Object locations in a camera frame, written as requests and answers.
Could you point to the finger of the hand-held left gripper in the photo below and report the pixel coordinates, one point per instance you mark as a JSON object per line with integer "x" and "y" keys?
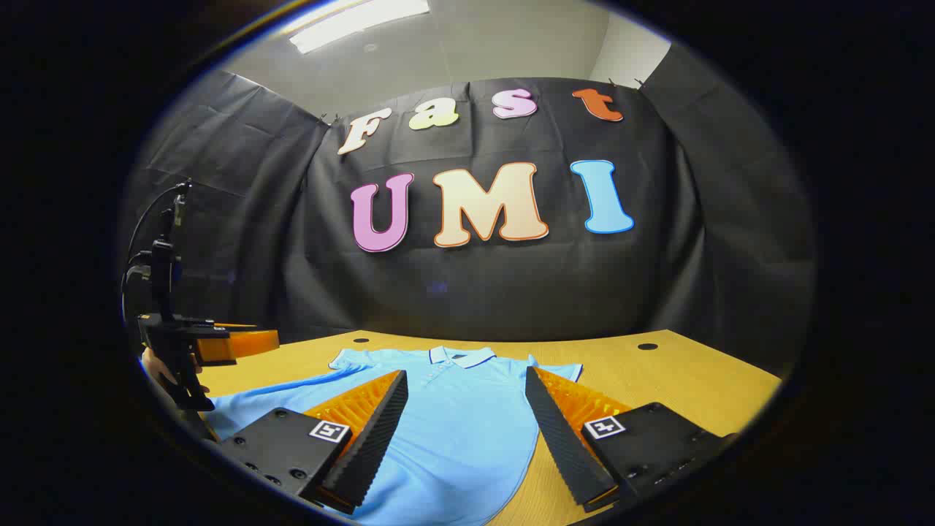
{"x": 241, "y": 345}

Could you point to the light blue polo T-shirt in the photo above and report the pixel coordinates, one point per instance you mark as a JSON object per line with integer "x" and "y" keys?
{"x": 460, "y": 416}

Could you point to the ceiling light panel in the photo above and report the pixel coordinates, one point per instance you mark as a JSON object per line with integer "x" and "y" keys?
{"x": 358, "y": 22}

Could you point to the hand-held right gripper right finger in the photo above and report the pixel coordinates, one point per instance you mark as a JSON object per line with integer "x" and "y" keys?
{"x": 559, "y": 431}

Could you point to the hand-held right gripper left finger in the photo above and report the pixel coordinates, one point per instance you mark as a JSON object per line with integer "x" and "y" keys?
{"x": 376, "y": 431}

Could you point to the black backdrop cloth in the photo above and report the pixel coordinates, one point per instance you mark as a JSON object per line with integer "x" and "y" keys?
{"x": 475, "y": 285}

